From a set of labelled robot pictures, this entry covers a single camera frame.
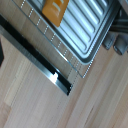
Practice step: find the ribbed metal oven tray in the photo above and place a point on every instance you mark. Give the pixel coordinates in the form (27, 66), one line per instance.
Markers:
(86, 26)

